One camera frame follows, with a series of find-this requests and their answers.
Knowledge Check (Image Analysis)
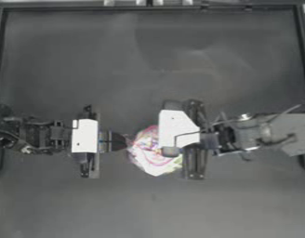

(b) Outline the clear bag with pink zip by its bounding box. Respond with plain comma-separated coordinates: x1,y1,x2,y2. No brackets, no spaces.
124,125,185,178

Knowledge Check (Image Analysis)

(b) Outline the black camera cable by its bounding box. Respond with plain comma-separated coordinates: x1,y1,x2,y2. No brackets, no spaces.
170,115,242,149

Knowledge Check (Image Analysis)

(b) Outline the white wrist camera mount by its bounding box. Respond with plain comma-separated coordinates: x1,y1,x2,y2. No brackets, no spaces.
157,109,202,150
70,118,98,153

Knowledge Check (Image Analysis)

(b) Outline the black table frame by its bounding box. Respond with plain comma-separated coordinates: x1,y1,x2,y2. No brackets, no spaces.
0,0,305,103

